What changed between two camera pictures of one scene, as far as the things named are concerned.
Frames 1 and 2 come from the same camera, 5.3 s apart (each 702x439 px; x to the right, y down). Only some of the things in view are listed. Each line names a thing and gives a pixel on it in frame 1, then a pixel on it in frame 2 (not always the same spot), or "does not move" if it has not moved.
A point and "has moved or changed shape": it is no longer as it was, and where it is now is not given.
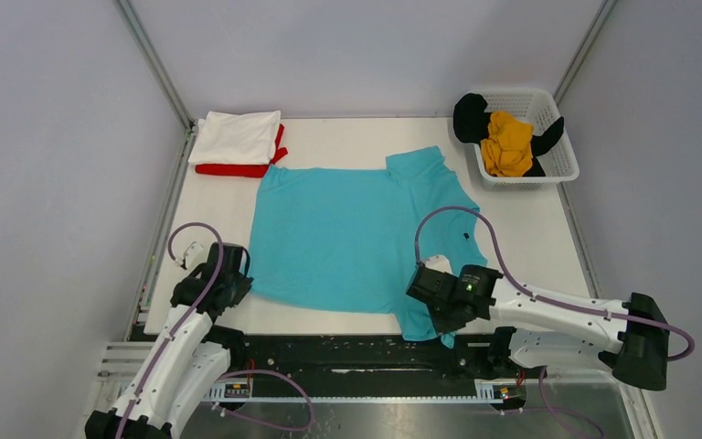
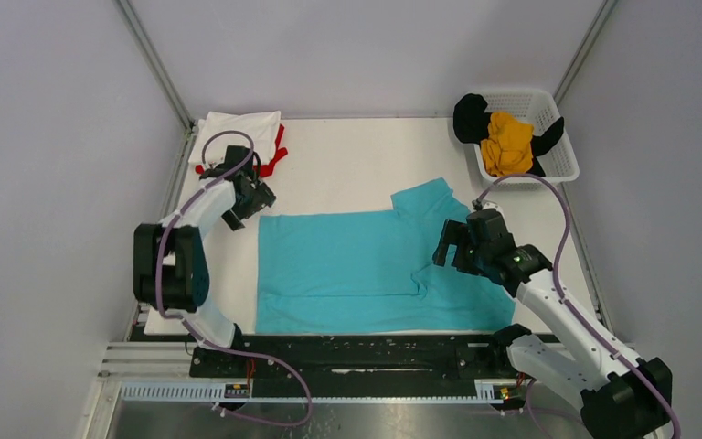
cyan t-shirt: x=343 y=240 has moved or changed shape
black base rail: x=479 y=358 does not move
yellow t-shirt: x=507 y=152 does not move
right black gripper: x=443 y=326 to x=452 y=233
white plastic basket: x=541 y=108 does not move
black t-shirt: x=470 y=123 does not move
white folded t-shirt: x=239 y=138 does not move
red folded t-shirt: x=246 y=170 does not move
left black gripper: x=242 y=288 to x=261 y=198
